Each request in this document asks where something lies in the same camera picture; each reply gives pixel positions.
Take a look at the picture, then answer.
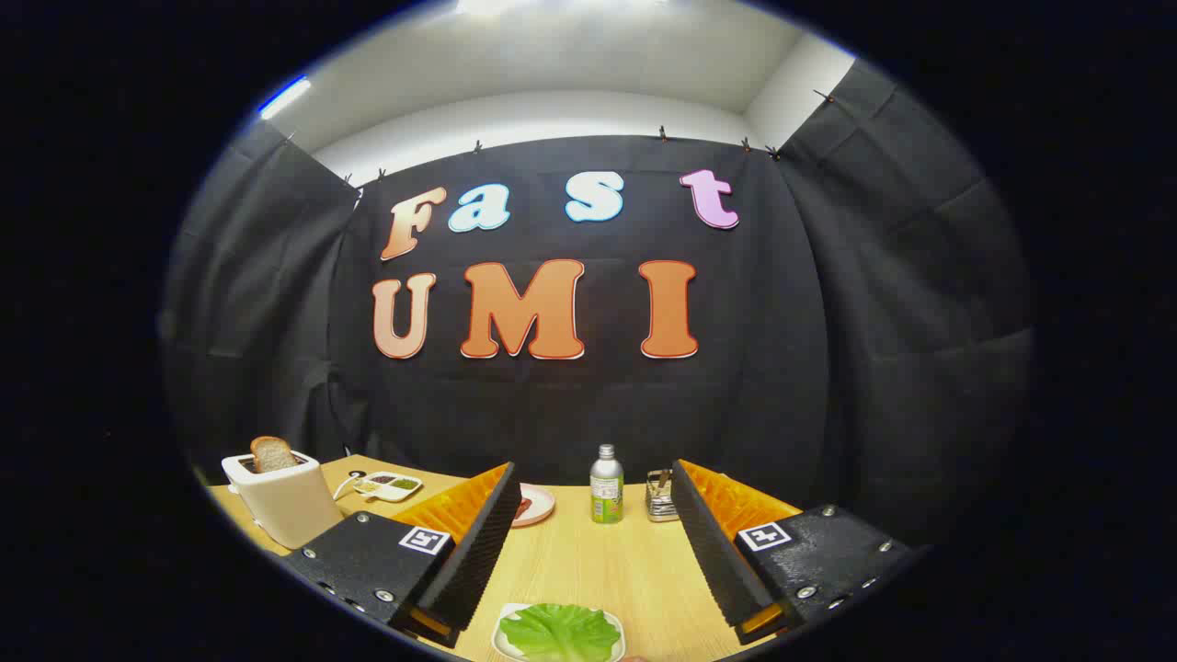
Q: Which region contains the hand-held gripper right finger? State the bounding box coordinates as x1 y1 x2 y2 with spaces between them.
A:
669 459 913 645

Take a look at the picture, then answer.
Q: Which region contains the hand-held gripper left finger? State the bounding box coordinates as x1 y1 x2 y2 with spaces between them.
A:
283 462 523 649

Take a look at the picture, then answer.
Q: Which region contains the green lettuce leaf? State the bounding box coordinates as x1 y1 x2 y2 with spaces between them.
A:
499 603 622 662

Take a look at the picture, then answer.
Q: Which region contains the toasted bread slice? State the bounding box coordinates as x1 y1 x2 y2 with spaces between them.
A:
250 436 298 474

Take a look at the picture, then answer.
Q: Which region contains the white rectangular plate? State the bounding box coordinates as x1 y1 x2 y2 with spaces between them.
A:
492 602 628 662

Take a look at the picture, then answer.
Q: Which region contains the pink plate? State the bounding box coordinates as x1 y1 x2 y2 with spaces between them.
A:
511 484 556 529

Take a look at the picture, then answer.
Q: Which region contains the white divided condiment dish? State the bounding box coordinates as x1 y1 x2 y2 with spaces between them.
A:
353 471 424 503

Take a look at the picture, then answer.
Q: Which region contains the green label metal bottle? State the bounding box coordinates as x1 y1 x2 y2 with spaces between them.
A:
589 444 625 525

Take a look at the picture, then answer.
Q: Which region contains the black backdrop cloth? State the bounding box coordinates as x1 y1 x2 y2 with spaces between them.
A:
158 60 1035 553

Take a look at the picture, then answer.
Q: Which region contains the white toaster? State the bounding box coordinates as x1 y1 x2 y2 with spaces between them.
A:
221 451 346 551

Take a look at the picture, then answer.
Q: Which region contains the ceiling light strip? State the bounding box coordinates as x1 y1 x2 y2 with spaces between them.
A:
257 76 314 120

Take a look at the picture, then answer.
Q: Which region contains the metal wire utensil holder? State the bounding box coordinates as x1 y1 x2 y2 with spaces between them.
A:
645 470 681 523

